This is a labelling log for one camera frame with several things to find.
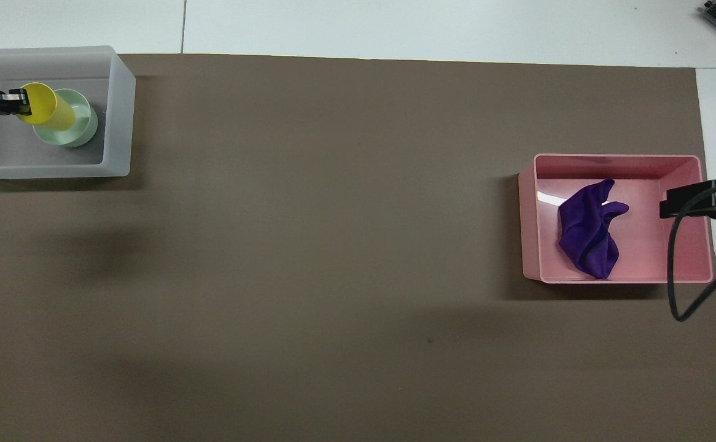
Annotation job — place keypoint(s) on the translucent white plastic box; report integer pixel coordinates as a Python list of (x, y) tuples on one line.
[(118, 110)]

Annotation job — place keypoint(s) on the pink plastic box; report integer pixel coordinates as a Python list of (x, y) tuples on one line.
[(640, 245)]

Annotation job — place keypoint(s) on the purple cloth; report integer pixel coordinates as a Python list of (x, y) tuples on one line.
[(588, 233)]

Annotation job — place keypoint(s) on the yellow plastic cup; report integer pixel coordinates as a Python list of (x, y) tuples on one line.
[(51, 110)]

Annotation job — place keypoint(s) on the pale green bowl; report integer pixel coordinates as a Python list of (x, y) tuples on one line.
[(81, 126)]

